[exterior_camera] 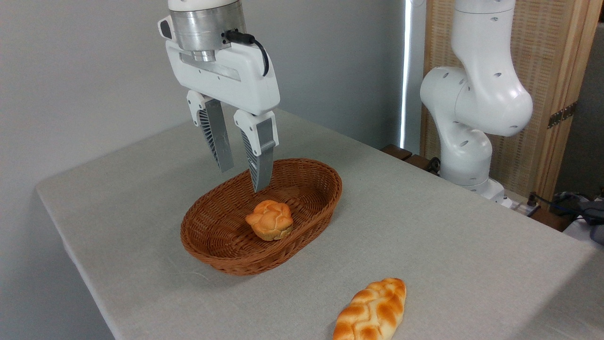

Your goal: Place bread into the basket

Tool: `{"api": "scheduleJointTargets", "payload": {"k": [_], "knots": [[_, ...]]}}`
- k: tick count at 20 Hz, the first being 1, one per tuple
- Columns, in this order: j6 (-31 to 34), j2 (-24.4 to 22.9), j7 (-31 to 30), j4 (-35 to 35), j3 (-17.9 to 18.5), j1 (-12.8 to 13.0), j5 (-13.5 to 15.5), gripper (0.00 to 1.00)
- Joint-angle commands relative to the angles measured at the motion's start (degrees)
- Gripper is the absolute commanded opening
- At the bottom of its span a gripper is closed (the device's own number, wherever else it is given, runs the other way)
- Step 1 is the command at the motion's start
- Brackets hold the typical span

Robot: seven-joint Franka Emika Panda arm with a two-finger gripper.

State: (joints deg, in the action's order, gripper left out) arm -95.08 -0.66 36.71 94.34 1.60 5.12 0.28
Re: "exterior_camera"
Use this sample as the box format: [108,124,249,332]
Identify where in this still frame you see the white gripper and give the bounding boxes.
[165,40,281,193]

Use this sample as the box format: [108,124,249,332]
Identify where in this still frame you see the braided bread loaf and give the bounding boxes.
[333,278,407,340]

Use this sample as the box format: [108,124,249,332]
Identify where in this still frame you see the round bread bun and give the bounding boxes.
[245,200,294,241]

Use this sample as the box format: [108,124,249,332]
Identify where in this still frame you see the brown wicker basket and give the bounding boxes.
[180,158,343,276]

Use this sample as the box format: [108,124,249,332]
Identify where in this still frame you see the brown wooden block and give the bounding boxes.
[405,154,433,172]
[380,144,413,161]

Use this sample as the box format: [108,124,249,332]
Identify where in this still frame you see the grey tablecloth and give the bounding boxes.
[35,108,604,340]

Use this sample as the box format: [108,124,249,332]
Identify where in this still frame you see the wooden rattan screen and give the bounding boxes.
[420,0,604,204]

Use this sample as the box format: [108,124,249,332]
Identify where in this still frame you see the metal screen hinge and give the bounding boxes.
[547,102,577,129]

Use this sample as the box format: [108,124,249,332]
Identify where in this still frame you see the grey bundle of cloth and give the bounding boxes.
[550,191,604,246]

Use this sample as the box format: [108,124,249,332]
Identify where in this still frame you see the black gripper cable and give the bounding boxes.
[224,31,270,77]

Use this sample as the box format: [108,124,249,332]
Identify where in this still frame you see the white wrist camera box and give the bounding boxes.
[158,16,174,42]

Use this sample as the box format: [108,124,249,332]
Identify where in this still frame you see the black power cable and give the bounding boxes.
[528,191,604,222]

